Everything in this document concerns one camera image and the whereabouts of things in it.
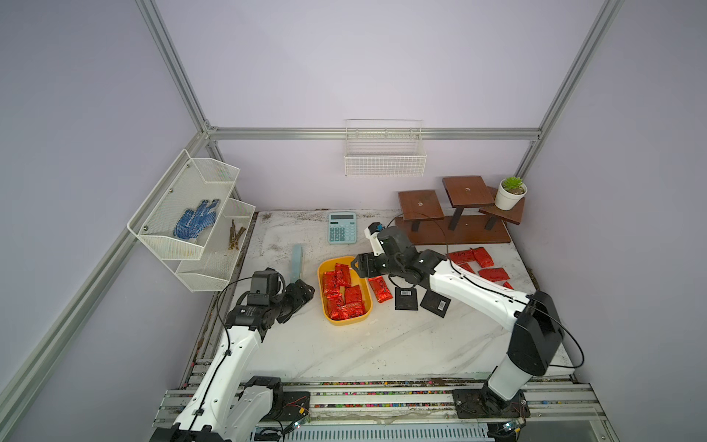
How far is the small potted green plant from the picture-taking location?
0.95 metres

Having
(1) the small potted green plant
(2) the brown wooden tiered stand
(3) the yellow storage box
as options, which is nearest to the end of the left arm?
(3) the yellow storage box

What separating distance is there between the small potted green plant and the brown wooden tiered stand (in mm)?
18

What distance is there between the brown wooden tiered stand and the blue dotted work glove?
64 cm

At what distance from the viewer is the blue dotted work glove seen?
0.75 metres

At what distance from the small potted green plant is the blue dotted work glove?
3.14 ft
